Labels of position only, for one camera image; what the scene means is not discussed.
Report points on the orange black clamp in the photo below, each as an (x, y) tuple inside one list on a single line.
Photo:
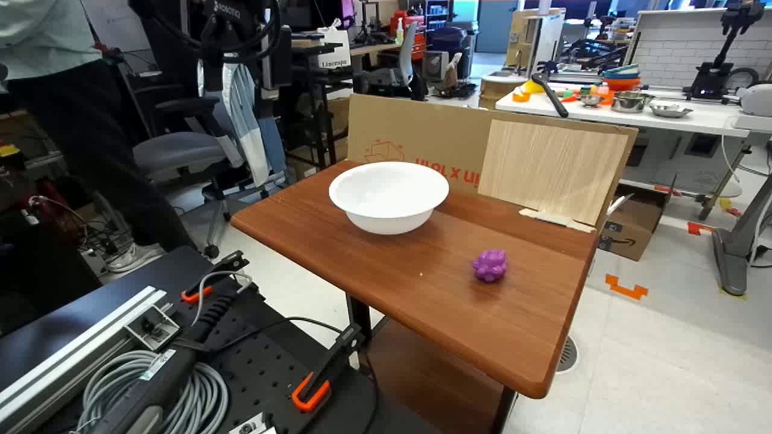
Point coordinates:
[(210, 281), (315, 388)]

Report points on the small open cardboard box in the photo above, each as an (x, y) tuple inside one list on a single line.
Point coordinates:
[(634, 224)]

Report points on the aluminium rail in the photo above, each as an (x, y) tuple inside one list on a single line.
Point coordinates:
[(72, 345)]

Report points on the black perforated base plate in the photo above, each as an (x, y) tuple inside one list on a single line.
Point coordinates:
[(265, 362)]

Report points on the grey desk leg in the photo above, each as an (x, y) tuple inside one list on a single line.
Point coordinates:
[(743, 243)]

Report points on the white pegboard panel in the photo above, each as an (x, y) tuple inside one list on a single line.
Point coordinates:
[(667, 50)]

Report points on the white work table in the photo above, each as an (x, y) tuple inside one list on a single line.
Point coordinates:
[(707, 122)]

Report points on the person in dark trousers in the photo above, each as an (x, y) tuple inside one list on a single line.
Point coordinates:
[(88, 122)]

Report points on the large brown cardboard box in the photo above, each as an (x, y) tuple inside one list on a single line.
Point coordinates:
[(418, 135)]

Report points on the light wooden board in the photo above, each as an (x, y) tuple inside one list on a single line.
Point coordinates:
[(555, 169)]

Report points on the metal bowl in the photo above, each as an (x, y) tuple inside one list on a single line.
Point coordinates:
[(669, 110), (631, 103)]

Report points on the black camera stand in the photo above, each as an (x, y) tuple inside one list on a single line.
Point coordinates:
[(712, 79)]

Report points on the yellow toy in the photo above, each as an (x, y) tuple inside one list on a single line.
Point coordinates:
[(526, 91)]

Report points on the orange dish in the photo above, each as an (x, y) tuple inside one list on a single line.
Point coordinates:
[(622, 83)]

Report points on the purple knobbly toy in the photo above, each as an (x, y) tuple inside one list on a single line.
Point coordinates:
[(490, 267)]

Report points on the grey office chair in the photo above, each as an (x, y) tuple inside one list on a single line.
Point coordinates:
[(172, 149)]

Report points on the white bowl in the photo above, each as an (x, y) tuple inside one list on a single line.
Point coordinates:
[(386, 196)]

